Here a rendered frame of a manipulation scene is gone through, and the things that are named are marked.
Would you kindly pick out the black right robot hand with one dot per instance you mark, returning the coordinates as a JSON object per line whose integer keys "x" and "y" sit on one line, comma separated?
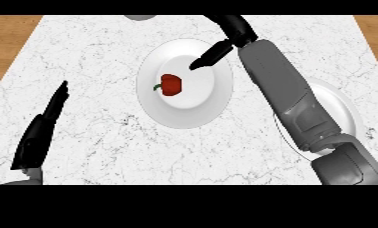
{"x": 234, "y": 32}

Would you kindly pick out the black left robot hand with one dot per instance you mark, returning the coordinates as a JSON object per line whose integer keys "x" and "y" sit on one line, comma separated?
{"x": 37, "y": 135}

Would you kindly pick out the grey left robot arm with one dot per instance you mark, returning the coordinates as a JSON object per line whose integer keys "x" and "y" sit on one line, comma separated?
{"x": 28, "y": 178}

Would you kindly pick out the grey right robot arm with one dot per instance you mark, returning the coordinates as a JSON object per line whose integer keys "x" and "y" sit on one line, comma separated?
{"x": 295, "y": 105}

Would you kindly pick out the red bell pepper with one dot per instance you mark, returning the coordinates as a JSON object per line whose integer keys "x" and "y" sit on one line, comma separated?
{"x": 171, "y": 84}

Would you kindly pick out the white round plate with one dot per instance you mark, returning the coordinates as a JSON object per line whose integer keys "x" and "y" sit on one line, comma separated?
{"x": 344, "y": 105}
{"x": 184, "y": 105}

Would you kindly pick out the grey round object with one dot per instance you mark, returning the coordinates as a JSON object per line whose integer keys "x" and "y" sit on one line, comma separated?
{"x": 140, "y": 17}

